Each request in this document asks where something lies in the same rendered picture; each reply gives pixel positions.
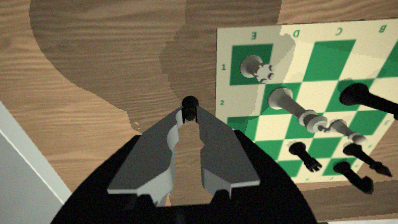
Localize white chess rook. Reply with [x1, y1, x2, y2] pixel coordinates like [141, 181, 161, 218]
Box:
[240, 55, 275, 83]

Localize white pawn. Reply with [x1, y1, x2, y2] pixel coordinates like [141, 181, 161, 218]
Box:
[329, 119, 367, 145]

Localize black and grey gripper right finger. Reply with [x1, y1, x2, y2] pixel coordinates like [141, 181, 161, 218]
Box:
[195, 106, 318, 224]

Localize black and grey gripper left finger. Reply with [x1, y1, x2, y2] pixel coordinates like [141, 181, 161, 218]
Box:
[50, 106, 186, 224]

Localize green and cream chessboard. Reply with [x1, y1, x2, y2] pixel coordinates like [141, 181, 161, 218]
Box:
[215, 19, 398, 183]

